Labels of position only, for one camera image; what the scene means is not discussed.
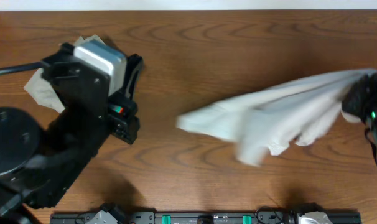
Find white t-shirt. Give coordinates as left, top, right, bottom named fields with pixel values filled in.
left=176, top=68, right=377, bottom=166

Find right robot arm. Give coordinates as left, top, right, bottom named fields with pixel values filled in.
left=342, top=72, right=377, bottom=165

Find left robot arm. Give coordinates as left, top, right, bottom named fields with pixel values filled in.
left=0, top=40, right=144, bottom=223

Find folded khaki shorts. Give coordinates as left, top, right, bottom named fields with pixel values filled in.
left=40, top=43, right=110, bottom=117

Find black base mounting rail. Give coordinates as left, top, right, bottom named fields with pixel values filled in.
left=50, top=203, right=363, bottom=224

